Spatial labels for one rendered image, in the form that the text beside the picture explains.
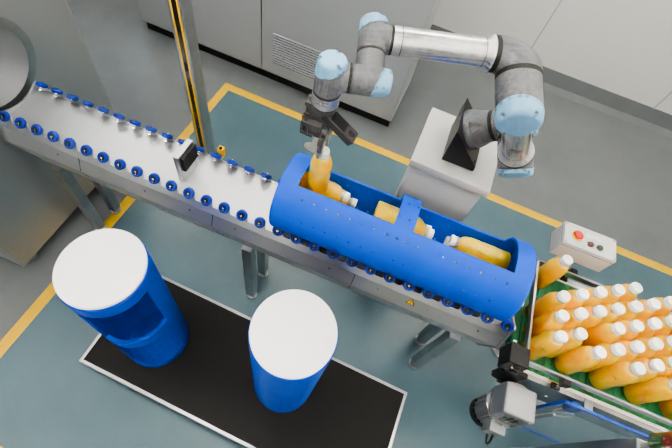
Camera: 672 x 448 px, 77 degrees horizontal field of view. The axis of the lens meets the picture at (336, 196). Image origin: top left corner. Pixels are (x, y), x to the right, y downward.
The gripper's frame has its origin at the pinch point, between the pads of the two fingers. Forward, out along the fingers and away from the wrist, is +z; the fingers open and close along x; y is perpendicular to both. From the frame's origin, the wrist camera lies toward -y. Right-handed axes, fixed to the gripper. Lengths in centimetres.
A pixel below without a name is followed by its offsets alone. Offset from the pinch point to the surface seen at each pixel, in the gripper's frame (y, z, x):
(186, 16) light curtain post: 66, -3, -30
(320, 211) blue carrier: -5.5, 16.7, 10.5
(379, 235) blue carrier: -26.2, 16.5, 10.4
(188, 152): 51, 29, 2
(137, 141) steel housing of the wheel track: 79, 44, -3
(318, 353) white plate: -22, 33, 48
